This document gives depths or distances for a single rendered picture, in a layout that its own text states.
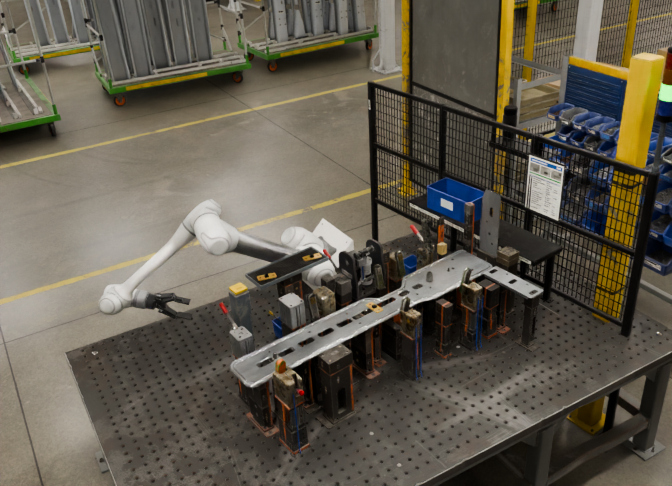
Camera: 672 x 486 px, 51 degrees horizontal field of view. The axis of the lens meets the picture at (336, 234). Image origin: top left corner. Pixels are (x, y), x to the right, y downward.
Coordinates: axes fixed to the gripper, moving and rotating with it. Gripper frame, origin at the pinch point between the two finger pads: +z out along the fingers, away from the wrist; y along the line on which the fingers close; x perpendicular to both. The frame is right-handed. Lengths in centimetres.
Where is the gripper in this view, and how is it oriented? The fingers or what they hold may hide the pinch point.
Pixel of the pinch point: (188, 309)
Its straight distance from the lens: 354.2
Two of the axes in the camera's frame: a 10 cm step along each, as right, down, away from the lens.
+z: 9.8, 2.0, -0.3
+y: -1.1, 6.2, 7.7
